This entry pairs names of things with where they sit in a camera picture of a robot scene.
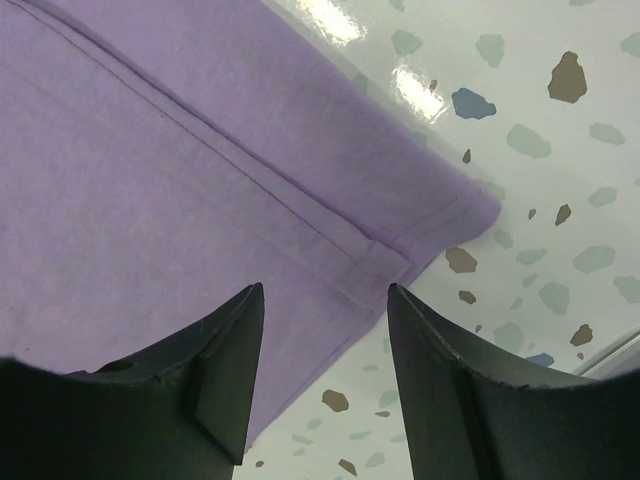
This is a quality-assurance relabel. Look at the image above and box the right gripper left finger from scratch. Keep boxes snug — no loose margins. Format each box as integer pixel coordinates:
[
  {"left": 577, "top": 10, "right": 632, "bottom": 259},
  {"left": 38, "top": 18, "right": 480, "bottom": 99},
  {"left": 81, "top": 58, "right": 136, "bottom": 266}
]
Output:
[{"left": 1, "top": 283, "right": 264, "bottom": 480}]

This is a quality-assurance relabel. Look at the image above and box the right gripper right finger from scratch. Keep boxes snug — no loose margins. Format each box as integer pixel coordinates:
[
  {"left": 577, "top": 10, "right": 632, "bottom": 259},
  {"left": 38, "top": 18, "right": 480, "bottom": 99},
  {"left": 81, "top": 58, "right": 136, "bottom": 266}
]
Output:
[{"left": 387, "top": 284, "right": 639, "bottom": 480}]

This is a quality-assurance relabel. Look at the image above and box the purple t shirt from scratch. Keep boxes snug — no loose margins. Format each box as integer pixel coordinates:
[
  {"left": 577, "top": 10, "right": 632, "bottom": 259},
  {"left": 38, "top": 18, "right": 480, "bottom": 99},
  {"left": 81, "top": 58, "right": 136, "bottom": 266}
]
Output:
[{"left": 1, "top": 1, "right": 500, "bottom": 438}]

